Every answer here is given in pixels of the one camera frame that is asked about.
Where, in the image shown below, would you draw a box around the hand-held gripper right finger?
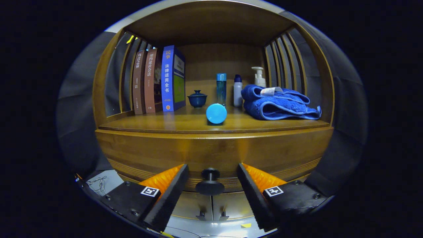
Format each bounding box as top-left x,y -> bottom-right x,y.
237,163 -> 327,232

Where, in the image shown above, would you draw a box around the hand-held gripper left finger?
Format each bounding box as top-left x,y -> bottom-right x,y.
99,164 -> 189,233

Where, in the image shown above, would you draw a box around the wooden drawer with black knob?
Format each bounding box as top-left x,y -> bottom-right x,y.
95,127 -> 334,196

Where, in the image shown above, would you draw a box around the light blue cosmetic tube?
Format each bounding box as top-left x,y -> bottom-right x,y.
206,103 -> 228,125

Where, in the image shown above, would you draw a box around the wooden cabinet door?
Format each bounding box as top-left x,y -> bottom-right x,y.
211,191 -> 256,221
172,191 -> 212,221

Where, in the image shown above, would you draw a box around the wooden countertop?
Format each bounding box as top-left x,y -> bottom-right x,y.
98,104 -> 331,134

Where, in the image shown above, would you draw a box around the wooden cabinet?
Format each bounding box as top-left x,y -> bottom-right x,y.
92,0 -> 336,222

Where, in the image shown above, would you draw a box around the folded blue towel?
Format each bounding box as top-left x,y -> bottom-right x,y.
241,84 -> 322,121

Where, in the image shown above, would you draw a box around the blue lidded teacup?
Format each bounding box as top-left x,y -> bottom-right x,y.
187,90 -> 208,108

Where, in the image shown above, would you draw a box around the white bottle with blue cap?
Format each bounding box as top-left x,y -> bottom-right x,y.
233,74 -> 243,107

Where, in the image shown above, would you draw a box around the teal glass bottle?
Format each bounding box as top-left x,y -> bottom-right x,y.
216,73 -> 227,106

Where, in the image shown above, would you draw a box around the reddish brown book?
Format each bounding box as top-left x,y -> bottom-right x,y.
144,48 -> 163,114

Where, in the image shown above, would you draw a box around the dark brown book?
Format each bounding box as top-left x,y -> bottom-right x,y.
132,50 -> 147,115

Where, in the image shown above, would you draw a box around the blue book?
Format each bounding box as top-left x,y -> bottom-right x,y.
161,45 -> 186,112

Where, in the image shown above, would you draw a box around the white pump bottle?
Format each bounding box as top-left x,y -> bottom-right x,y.
251,66 -> 266,88

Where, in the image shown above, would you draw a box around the thin floor cables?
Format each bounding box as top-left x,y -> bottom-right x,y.
87,176 -> 108,195

